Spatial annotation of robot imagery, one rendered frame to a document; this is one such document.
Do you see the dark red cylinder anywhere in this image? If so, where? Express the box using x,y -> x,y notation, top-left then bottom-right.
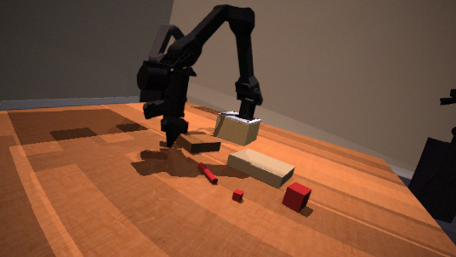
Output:
197,163 -> 218,185

